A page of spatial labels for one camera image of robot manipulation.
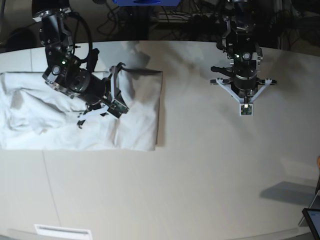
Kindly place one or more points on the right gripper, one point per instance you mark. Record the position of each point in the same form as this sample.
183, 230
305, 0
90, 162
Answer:
99, 90

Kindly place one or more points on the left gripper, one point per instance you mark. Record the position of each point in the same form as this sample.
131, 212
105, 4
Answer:
244, 85

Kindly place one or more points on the white T-shirt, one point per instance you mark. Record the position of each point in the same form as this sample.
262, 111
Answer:
33, 116

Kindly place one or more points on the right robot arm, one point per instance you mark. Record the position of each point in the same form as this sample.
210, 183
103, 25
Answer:
66, 73

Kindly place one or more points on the blue box overhead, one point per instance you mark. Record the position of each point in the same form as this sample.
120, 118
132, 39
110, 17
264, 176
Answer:
164, 3

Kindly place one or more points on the white paper label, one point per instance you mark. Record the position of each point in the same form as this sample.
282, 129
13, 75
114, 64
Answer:
63, 232

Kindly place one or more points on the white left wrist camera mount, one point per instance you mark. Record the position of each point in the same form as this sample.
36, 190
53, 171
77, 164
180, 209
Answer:
245, 98

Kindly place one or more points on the tablet with dark frame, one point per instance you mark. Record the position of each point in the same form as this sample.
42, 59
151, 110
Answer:
312, 217

